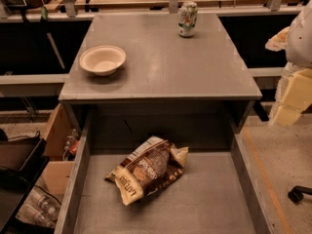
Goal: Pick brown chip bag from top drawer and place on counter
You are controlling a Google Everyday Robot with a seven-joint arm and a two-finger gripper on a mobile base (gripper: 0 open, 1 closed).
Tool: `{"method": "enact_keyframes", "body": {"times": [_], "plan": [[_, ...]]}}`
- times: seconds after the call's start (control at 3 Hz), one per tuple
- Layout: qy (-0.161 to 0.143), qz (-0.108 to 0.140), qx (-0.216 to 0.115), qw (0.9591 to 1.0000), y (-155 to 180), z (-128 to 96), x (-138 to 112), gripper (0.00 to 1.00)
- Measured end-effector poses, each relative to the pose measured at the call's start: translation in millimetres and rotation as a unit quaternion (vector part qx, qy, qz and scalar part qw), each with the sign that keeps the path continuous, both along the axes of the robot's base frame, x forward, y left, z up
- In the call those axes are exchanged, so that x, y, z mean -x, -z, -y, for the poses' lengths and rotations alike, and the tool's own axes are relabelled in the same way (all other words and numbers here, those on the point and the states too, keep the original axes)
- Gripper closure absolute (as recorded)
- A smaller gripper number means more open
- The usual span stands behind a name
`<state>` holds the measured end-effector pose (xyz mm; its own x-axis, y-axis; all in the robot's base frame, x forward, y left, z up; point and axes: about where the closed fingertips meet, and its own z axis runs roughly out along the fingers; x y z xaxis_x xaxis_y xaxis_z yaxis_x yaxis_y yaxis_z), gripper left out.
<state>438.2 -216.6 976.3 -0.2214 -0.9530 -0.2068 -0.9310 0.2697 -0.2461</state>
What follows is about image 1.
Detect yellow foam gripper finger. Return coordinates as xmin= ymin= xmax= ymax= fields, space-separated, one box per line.
xmin=269 ymin=62 xmax=312 ymax=127

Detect brown chip bag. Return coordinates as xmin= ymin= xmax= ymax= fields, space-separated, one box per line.
xmin=106 ymin=136 xmax=188 ymax=206

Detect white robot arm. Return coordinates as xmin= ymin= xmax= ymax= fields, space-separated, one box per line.
xmin=265 ymin=1 xmax=312 ymax=127

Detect grey open drawer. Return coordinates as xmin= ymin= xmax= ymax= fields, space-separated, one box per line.
xmin=55 ymin=110 xmax=281 ymax=234

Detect grey cabinet counter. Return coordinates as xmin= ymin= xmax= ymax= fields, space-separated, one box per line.
xmin=58 ymin=13 xmax=263 ymax=134

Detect black chair caster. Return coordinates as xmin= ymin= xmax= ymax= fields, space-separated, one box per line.
xmin=288 ymin=185 xmax=312 ymax=204

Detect green white soda can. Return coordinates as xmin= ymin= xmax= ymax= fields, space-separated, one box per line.
xmin=178 ymin=1 xmax=198 ymax=37

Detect white paper bowl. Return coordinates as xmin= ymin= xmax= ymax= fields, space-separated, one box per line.
xmin=79 ymin=46 xmax=126 ymax=76

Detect cardboard box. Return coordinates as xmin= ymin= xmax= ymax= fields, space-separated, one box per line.
xmin=42 ymin=104 xmax=73 ymax=195

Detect plastic water bottles pack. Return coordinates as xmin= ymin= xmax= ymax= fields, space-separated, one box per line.
xmin=18 ymin=187 xmax=60 ymax=228

